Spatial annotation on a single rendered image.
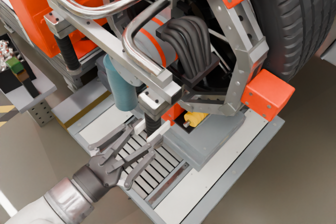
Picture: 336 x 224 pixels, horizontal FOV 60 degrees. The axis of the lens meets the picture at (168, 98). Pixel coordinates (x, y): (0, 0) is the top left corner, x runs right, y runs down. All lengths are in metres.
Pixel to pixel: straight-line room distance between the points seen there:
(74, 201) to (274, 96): 0.48
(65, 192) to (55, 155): 1.05
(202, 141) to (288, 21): 0.81
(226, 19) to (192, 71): 0.13
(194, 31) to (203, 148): 0.83
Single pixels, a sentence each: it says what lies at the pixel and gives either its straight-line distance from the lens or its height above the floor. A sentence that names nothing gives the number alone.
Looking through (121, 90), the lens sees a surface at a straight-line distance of 0.99.
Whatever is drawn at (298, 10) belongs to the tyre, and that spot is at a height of 1.03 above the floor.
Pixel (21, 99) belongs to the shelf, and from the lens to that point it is 1.31.
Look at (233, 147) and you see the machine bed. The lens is 1.52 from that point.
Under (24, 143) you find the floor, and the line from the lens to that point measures 1.75.
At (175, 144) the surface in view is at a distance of 1.39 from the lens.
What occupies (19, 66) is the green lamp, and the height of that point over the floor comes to 0.64.
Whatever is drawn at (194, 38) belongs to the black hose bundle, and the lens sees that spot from 0.57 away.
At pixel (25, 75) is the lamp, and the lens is 1.19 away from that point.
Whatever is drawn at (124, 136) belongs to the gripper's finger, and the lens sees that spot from 0.67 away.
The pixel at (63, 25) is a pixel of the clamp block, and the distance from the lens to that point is 0.78.
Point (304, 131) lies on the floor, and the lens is 1.77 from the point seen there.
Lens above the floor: 1.43
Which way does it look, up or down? 57 degrees down
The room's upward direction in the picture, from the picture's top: straight up
